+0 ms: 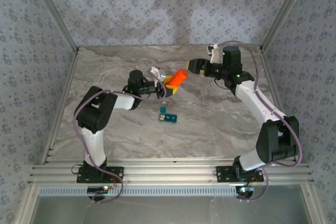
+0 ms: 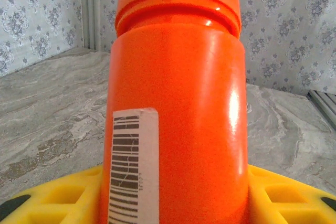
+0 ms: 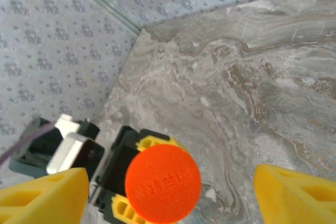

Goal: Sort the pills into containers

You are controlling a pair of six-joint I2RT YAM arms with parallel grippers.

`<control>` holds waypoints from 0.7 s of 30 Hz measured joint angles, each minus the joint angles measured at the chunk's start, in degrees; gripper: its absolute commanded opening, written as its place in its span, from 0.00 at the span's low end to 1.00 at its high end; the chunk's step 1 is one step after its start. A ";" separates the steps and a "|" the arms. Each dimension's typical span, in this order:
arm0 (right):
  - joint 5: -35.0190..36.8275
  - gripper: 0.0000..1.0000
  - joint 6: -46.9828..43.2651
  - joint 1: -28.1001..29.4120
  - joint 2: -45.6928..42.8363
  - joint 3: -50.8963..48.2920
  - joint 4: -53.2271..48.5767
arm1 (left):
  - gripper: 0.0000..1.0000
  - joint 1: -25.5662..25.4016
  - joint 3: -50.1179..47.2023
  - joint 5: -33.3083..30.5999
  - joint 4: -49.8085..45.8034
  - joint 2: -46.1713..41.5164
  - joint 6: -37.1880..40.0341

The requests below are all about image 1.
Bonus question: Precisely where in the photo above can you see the orange pill bottle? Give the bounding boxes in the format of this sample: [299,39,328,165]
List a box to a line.
[166,68,189,89]

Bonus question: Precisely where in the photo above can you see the teal pill organizer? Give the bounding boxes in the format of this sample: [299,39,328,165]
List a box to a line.
[157,106,179,124]

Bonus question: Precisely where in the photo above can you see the grey metal sheet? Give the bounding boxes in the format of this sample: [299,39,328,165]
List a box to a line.
[29,185,313,224]

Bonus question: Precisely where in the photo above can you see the aluminium table side rail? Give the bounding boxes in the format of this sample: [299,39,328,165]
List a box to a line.
[41,48,81,165]
[258,48,300,164]

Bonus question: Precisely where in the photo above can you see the aluminium corner post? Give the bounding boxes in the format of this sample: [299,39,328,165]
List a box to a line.
[27,0,80,55]
[259,0,313,53]

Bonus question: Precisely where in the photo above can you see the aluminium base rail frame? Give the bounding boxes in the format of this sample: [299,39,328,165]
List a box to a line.
[27,157,315,186]

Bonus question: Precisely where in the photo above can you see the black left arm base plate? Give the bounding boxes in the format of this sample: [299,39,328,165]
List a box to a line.
[76,166,124,184]

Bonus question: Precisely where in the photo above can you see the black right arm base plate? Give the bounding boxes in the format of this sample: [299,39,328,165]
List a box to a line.
[215,165,264,183]

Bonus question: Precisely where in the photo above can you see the grey slotted cable duct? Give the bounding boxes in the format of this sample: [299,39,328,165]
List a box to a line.
[39,185,239,197]

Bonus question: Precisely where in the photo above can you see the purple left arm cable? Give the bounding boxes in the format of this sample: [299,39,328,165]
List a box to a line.
[73,67,169,204]

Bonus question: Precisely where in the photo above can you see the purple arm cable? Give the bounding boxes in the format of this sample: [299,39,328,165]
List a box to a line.
[73,67,169,204]
[214,40,303,202]

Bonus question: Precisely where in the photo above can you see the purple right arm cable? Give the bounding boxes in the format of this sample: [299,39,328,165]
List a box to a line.
[214,40,303,202]

